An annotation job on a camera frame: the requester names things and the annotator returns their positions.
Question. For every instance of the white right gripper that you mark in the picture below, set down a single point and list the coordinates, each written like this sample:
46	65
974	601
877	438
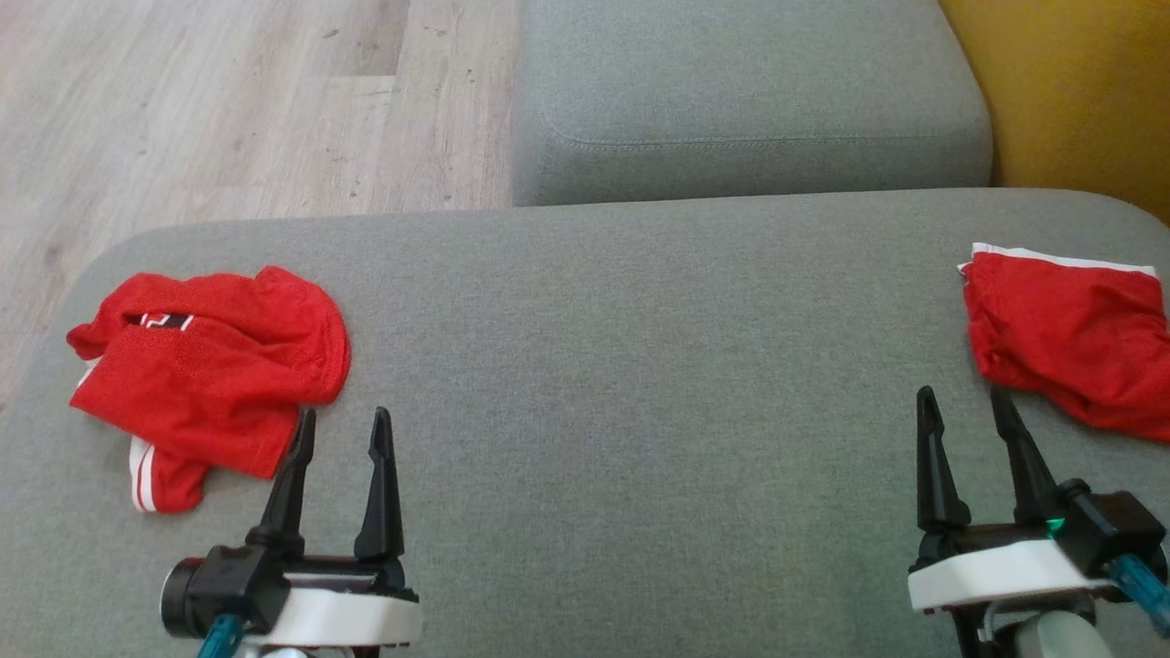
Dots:
996	571

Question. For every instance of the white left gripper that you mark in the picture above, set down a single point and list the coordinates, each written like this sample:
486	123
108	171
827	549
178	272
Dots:
347	621

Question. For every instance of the red shorts white stripe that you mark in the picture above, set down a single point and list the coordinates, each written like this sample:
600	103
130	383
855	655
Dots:
1069	338

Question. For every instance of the red basketball jersey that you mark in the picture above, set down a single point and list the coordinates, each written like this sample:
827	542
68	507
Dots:
210	384

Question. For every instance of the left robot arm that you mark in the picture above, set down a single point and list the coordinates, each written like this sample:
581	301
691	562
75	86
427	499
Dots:
302	652

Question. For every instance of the large grey sofa seat cushion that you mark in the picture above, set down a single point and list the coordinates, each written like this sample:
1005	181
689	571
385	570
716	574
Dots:
622	411

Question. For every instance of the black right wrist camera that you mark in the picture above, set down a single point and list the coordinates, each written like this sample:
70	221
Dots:
1111	525

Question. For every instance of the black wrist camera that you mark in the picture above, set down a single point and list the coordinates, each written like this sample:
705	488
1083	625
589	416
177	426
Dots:
228	585
1111	525

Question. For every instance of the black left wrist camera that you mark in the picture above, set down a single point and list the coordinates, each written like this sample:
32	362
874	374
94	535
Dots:
228	585

